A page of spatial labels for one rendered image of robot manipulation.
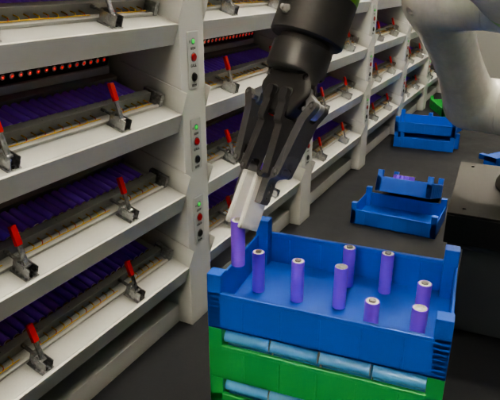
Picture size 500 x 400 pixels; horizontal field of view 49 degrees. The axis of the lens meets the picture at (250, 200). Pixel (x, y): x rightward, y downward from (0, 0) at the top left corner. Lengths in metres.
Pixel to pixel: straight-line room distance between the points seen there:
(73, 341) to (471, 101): 1.00
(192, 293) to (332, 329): 0.77
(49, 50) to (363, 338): 0.64
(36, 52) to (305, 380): 0.62
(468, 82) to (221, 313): 0.81
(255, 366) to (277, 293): 0.12
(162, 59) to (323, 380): 0.78
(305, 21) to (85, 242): 0.62
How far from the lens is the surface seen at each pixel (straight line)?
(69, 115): 1.08
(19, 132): 1.01
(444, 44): 1.17
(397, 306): 0.81
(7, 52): 0.90
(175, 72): 1.23
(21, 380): 1.09
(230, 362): 0.77
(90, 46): 1.02
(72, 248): 1.08
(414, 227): 2.00
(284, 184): 1.89
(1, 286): 0.99
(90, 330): 1.18
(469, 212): 1.30
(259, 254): 0.79
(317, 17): 0.67
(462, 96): 1.35
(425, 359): 0.69
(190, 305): 1.44
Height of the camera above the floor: 0.83
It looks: 22 degrees down
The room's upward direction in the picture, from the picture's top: straight up
